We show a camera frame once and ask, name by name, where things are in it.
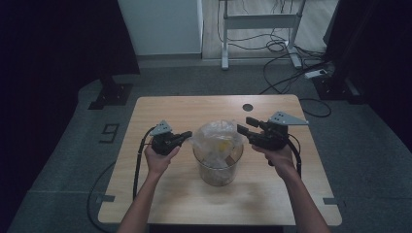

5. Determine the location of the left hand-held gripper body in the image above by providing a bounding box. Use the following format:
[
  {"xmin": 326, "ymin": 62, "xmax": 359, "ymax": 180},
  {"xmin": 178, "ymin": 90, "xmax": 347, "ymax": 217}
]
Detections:
[{"xmin": 149, "ymin": 119, "xmax": 183, "ymax": 156}]

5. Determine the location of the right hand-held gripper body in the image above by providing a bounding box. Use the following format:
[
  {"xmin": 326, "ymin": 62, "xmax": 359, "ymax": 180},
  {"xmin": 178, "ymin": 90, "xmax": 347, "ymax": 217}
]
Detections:
[{"xmin": 248, "ymin": 111, "xmax": 310, "ymax": 152}]

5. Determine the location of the clear bag with yellow print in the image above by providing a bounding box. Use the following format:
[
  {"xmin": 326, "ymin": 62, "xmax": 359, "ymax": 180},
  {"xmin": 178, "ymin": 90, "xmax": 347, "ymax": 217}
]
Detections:
[{"xmin": 189, "ymin": 119, "xmax": 246, "ymax": 183}]

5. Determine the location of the clear plastic jar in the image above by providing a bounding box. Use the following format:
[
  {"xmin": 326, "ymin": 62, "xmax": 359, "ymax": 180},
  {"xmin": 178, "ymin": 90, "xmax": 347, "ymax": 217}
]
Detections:
[{"xmin": 191, "ymin": 141, "xmax": 245, "ymax": 187}]

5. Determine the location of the person's left hand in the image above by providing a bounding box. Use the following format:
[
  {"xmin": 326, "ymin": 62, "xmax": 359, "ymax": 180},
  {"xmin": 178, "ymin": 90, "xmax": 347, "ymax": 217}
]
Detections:
[{"xmin": 143, "ymin": 143, "xmax": 181, "ymax": 180}]

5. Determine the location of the person's right hand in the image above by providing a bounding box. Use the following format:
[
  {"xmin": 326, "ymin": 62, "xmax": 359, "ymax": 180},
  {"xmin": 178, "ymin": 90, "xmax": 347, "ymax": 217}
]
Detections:
[{"xmin": 251, "ymin": 143, "xmax": 298, "ymax": 181}]

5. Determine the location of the black stand base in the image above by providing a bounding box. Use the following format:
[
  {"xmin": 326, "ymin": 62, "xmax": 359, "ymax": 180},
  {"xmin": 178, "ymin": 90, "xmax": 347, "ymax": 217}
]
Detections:
[
  {"xmin": 87, "ymin": 75, "xmax": 134, "ymax": 111},
  {"xmin": 312, "ymin": 75, "xmax": 367, "ymax": 106}
]

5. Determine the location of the white power strip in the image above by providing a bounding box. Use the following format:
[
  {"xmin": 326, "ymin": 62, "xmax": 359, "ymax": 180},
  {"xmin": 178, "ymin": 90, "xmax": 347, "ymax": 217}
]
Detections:
[{"xmin": 303, "ymin": 68, "xmax": 328, "ymax": 81}]

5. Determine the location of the white cabinet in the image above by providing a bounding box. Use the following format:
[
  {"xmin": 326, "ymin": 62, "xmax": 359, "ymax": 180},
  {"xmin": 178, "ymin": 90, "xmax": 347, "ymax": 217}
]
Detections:
[{"xmin": 117, "ymin": 0, "xmax": 205, "ymax": 56}]

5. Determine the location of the dark curtain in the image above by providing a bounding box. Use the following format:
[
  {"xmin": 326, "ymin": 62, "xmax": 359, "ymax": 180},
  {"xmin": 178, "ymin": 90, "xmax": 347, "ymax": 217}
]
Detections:
[
  {"xmin": 0, "ymin": 0, "xmax": 141, "ymax": 227},
  {"xmin": 323, "ymin": 0, "xmax": 412, "ymax": 153}
]

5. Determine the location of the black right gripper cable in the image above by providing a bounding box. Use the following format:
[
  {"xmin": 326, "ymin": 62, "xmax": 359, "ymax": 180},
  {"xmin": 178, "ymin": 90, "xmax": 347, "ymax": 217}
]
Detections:
[{"xmin": 286, "ymin": 132, "xmax": 303, "ymax": 180}]

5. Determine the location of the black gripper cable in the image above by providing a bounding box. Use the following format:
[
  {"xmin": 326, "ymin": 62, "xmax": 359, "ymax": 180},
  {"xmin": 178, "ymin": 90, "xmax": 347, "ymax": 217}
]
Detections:
[
  {"xmin": 286, "ymin": 132, "xmax": 303, "ymax": 180},
  {"xmin": 86, "ymin": 125, "xmax": 157, "ymax": 233}
]

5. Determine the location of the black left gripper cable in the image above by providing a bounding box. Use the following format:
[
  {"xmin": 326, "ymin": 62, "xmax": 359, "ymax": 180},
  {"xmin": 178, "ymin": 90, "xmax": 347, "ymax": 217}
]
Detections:
[{"xmin": 86, "ymin": 125, "xmax": 157, "ymax": 233}]

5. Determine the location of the black looped floor cable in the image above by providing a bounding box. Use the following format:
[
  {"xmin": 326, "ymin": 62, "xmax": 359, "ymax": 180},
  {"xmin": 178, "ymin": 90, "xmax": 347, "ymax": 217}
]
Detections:
[{"xmin": 298, "ymin": 97, "xmax": 332, "ymax": 118}]

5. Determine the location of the tangle of black floor cables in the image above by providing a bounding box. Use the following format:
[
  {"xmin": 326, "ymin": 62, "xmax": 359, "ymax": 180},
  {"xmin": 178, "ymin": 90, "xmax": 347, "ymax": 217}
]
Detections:
[{"xmin": 216, "ymin": 0, "xmax": 333, "ymax": 95}]

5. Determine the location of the white desk frame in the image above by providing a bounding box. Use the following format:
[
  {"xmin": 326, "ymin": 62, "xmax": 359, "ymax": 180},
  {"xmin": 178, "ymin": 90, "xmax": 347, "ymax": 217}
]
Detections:
[{"xmin": 219, "ymin": 0, "xmax": 307, "ymax": 71}]

